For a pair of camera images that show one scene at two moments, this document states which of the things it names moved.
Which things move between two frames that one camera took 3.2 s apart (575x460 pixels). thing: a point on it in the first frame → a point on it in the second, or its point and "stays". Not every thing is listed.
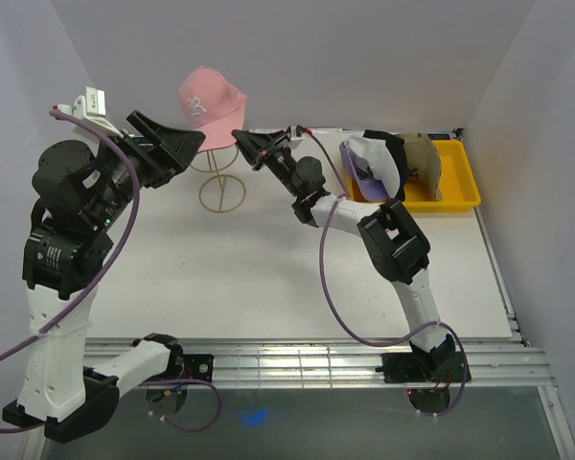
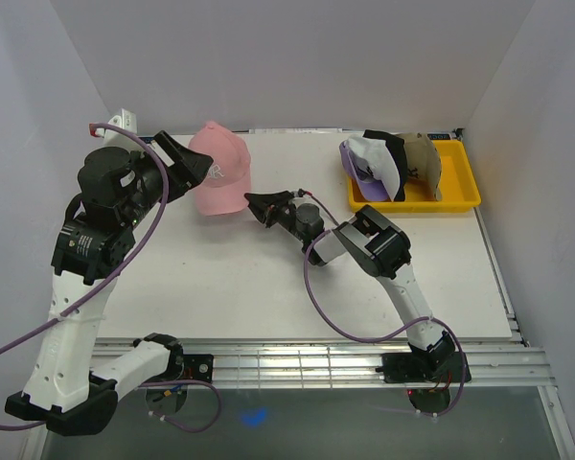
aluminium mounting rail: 491,362 stays
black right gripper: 254,147 → 262,203
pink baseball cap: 213,105 → 228,180
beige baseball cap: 423,160 stays
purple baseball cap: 371,188 stays
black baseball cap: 398,147 stays
